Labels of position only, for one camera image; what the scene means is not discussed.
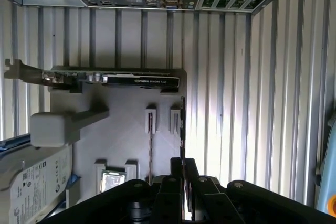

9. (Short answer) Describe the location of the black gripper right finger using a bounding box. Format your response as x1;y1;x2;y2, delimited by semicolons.
185;157;336;224

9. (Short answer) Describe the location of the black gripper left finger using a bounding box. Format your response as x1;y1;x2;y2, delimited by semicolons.
39;157;183;224

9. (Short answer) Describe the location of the silver CPU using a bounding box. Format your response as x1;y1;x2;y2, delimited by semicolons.
100;170;129;193

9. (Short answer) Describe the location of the graphics card with metal bracket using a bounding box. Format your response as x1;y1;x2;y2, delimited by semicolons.
4;58;182;94

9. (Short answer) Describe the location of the grey parts rack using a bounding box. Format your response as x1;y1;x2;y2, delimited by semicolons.
29;65;188;209

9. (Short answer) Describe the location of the hard disk in blue carrier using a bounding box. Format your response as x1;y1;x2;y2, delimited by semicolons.
0;133;81;224

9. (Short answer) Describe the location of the pale blue teach pendant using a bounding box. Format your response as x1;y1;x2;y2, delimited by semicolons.
314;110;336;224

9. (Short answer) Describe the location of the RAM stick with white label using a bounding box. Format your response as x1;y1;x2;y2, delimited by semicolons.
179;96;194;213

